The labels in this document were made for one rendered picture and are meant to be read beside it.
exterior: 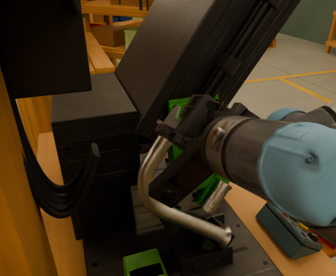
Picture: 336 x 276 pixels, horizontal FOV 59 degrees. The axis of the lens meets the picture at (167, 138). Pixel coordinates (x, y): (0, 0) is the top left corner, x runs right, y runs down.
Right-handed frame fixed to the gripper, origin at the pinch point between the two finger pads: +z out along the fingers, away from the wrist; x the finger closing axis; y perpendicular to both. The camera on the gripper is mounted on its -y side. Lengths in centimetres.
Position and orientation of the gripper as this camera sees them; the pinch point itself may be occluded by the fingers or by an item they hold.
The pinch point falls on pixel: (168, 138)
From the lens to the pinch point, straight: 54.2
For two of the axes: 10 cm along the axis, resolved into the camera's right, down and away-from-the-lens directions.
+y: 5.3, -8.5, 0.6
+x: -7.8, -5.2, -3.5
